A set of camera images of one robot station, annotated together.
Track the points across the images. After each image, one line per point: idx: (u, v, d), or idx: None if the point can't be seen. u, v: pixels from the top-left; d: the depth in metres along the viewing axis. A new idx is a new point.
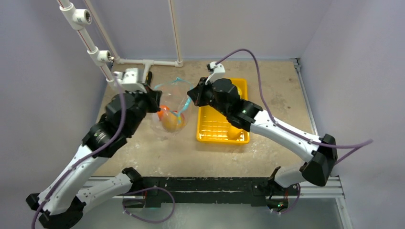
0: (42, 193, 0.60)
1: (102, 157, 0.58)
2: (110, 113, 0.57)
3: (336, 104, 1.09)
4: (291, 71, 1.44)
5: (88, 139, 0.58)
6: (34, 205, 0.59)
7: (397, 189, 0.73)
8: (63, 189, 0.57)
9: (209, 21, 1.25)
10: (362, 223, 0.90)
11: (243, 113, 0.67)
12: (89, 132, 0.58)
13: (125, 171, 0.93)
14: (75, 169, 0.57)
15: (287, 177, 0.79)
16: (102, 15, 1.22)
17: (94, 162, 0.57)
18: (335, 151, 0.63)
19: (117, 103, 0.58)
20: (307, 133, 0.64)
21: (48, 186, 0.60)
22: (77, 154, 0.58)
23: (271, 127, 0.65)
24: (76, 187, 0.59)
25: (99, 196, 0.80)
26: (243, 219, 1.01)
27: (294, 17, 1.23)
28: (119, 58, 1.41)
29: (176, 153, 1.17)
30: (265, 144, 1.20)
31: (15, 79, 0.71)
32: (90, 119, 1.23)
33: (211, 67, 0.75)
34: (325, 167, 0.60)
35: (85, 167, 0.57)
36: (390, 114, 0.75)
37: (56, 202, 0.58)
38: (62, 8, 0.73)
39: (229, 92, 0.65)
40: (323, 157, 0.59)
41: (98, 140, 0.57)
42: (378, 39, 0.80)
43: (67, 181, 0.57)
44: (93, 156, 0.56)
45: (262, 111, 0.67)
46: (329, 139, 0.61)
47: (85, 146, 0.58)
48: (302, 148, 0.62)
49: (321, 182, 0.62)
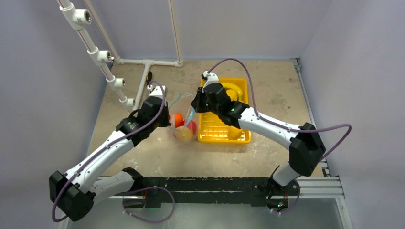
0: (69, 170, 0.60)
1: (132, 143, 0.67)
2: (146, 107, 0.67)
3: (336, 104, 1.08)
4: (291, 71, 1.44)
5: (122, 125, 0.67)
6: (60, 181, 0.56)
7: (397, 189, 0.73)
8: (96, 164, 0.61)
9: (209, 21, 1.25)
10: (362, 223, 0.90)
11: (232, 111, 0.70)
12: (122, 121, 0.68)
13: (126, 170, 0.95)
14: (110, 147, 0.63)
15: (287, 176, 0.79)
16: (102, 15, 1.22)
17: (125, 145, 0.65)
18: (320, 140, 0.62)
19: (153, 99, 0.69)
20: (289, 123, 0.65)
21: (77, 164, 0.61)
22: (110, 137, 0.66)
23: (255, 120, 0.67)
24: (103, 168, 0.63)
25: (106, 189, 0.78)
26: (243, 219, 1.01)
27: (294, 17, 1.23)
28: (119, 58, 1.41)
29: (176, 153, 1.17)
30: (265, 144, 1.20)
31: (14, 79, 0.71)
32: (90, 119, 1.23)
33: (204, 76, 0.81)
34: (307, 154, 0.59)
35: (119, 147, 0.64)
36: (390, 114, 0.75)
37: (86, 177, 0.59)
38: (62, 8, 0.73)
39: (217, 93, 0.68)
40: (300, 141, 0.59)
41: (130, 128, 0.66)
42: (378, 39, 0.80)
43: (99, 158, 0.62)
44: (127, 137, 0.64)
45: (249, 108, 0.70)
46: (308, 127, 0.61)
47: (119, 131, 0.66)
48: (282, 137, 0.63)
49: (307, 171, 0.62)
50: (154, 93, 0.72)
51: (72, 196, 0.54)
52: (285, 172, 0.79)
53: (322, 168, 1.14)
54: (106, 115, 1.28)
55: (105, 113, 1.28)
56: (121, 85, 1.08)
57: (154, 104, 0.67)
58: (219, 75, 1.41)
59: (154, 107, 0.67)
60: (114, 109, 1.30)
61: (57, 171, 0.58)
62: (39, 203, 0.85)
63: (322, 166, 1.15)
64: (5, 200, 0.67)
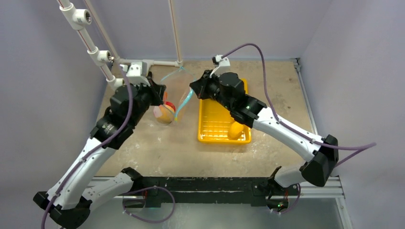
0: (50, 190, 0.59)
1: (112, 148, 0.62)
2: (115, 104, 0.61)
3: (336, 104, 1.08)
4: (291, 71, 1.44)
5: (96, 131, 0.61)
6: (43, 202, 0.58)
7: (397, 189, 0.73)
8: (75, 181, 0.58)
9: (209, 20, 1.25)
10: (362, 223, 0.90)
11: (247, 109, 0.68)
12: (97, 124, 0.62)
13: (124, 171, 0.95)
14: (85, 161, 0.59)
15: (287, 176, 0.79)
16: (102, 15, 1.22)
17: (103, 153, 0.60)
18: (337, 153, 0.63)
19: (122, 93, 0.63)
20: (310, 133, 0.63)
21: (57, 182, 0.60)
22: (85, 147, 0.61)
23: (273, 125, 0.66)
24: (86, 181, 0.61)
25: (102, 194, 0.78)
26: (243, 219, 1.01)
27: (294, 17, 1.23)
28: (118, 58, 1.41)
29: (176, 153, 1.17)
30: (265, 144, 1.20)
31: (14, 79, 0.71)
32: (90, 119, 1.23)
33: (216, 59, 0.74)
34: (325, 168, 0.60)
35: (96, 158, 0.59)
36: (390, 114, 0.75)
37: (67, 196, 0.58)
38: (62, 8, 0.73)
39: (235, 87, 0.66)
40: (324, 157, 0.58)
41: (107, 131, 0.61)
42: (378, 39, 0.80)
43: (78, 173, 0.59)
44: (103, 145, 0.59)
45: (266, 108, 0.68)
46: (331, 140, 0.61)
47: (93, 138, 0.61)
48: (304, 147, 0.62)
49: (319, 182, 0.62)
50: (128, 77, 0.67)
51: (57, 218, 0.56)
52: (286, 173, 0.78)
53: None
54: None
55: None
56: (121, 85, 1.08)
57: (124, 99, 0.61)
58: None
59: (124, 103, 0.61)
60: None
61: (39, 192, 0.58)
62: (39, 203, 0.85)
63: None
64: (5, 200, 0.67)
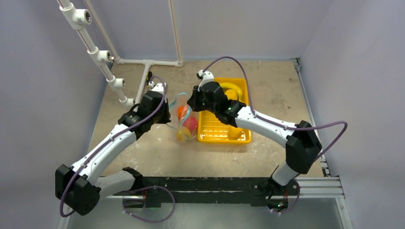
0: (75, 163, 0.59)
1: (135, 136, 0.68)
2: (146, 99, 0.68)
3: (336, 104, 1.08)
4: (291, 71, 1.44)
5: (124, 119, 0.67)
6: (68, 172, 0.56)
7: (397, 189, 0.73)
8: (102, 156, 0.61)
9: (209, 20, 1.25)
10: (362, 223, 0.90)
11: (229, 110, 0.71)
12: (124, 114, 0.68)
13: (126, 169, 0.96)
14: (114, 140, 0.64)
15: (287, 176, 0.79)
16: (102, 15, 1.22)
17: (130, 137, 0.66)
18: (317, 138, 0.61)
19: (154, 91, 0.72)
20: (285, 121, 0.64)
21: (82, 157, 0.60)
22: (113, 130, 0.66)
23: (250, 119, 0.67)
24: (109, 161, 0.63)
25: (110, 184, 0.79)
26: (243, 219, 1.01)
27: (294, 17, 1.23)
28: (119, 58, 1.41)
29: (175, 153, 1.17)
30: (265, 144, 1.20)
31: (15, 79, 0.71)
32: (90, 119, 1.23)
33: (200, 75, 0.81)
34: (303, 152, 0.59)
35: (123, 139, 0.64)
36: (391, 114, 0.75)
37: (93, 169, 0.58)
38: (62, 8, 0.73)
39: (214, 92, 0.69)
40: (295, 139, 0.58)
41: (133, 120, 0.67)
42: (378, 39, 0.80)
43: (105, 150, 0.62)
44: (131, 129, 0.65)
45: (245, 106, 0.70)
46: (303, 124, 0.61)
47: (121, 124, 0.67)
48: (279, 135, 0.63)
49: (304, 169, 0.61)
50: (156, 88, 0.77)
51: (81, 188, 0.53)
52: (281, 171, 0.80)
53: (322, 168, 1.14)
54: (105, 116, 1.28)
55: (105, 113, 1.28)
56: (121, 85, 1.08)
57: (155, 95, 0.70)
58: (219, 75, 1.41)
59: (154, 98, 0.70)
60: (114, 109, 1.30)
61: (63, 165, 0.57)
62: (39, 203, 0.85)
63: (322, 166, 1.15)
64: (4, 200, 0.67)
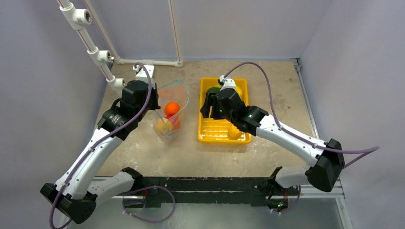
0: (58, 181, 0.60)
1: (119, 138, 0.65)
2: (127, 94, 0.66)
3: (336, 104, 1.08)
4: (291, 71, 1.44)
5: (103, 121, 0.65)
6: (51, 193, 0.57)
7: (397, 188, 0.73)
8: (83, 171, 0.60)
9: (209, 20, 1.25)
10: (362, 223, 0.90)
11: (249, 117, 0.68)
12: (104, 115, 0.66)
13: (125, 170, 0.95)
14: (94, 149, 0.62)
15: (291, 179, 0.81)
16: (101, 15, 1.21)
17: (111, 142, 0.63)
18: (343, 158, 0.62)
19: (136, 85, 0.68)
20: (313, 138, 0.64)
21: (65, 173, 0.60)
22: (93, 138, 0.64)
23: (275, 130, 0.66)
24: (94, 170, 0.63)
25: (107, 190, 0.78)
26: (243, 219, 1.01)
27: (294, 17, 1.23)
28: (119, 58, 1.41)
29: (175, 154, 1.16)
30: (265, 144, 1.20)
31: (15, 79, 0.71)
32: (90, 119, 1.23)
33: (221, 81, 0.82)
34: (330, 172, 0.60)
35: (104, 147, 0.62)
36: (391, 113, 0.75)
37: (76, 185, 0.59)
38: (62, 8, 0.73)
39: (230, 98, 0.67)
40: (325, 160, 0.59)
41: (114, 122, 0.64)
42: (378, 40, 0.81)
43: (86, 163, 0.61)
44: (111, 135, 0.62)
45: (268, 115, 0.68)
46: (333, 143, 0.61)
47: (101, 129, 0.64)
48: (307, 152, 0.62)
49: (327, 187, 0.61)
50: (140, 76, 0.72)
51: (66, 208, 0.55)
52: (290, 175, 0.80)
53: None
54: None
55: None
56: (121, 85, 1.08)
57: (136, 90, 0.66)
58: (219, 75, 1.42)
59: (135, 93, 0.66)
60: None
61: (46, 184, 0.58)
62: (39, 203, 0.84)
63: None
64: (4, 200, 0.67)
